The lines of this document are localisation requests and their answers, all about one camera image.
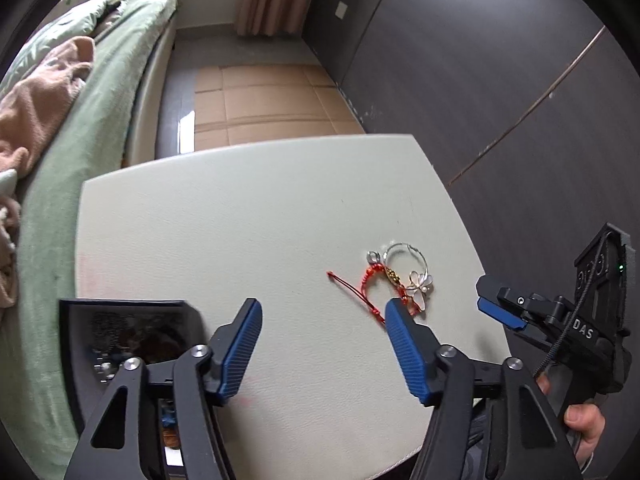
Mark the floral green pillow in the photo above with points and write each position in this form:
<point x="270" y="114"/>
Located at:
<point x="81" y="20"/>

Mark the green bed mattress cover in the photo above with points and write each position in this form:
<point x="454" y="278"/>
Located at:
<point x="91" y="142"/>

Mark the white butterfly pendant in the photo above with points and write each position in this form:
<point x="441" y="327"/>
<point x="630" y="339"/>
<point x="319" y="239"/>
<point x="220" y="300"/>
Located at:
<point x="417" y="292"/>

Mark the white wall socket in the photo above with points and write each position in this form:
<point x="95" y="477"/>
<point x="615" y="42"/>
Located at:
<point x="340" y="10"/>

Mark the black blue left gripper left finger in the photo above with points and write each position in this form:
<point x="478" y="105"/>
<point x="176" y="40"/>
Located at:
<point x="231" y="348"/>

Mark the black open jewelry box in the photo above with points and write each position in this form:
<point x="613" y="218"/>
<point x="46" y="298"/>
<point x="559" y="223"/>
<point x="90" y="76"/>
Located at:
<point x="117" y="360"/>

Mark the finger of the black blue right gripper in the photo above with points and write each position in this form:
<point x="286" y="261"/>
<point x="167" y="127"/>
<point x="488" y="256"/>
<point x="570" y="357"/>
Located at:
<point x="525" y="316"/>

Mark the person's right hand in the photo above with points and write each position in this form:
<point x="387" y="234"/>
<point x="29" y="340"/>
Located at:
<point x="586" y="419"/>

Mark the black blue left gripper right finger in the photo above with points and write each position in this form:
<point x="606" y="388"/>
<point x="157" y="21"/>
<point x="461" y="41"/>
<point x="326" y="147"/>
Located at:
<point x="415" y="348"/>

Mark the flattened cardboard sheets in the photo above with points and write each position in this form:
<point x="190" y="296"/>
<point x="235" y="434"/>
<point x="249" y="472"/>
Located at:
<point x="257" y="103"/>

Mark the pink fleece blanket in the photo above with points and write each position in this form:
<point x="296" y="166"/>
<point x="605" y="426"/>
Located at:
<point x="31" y="114"/>

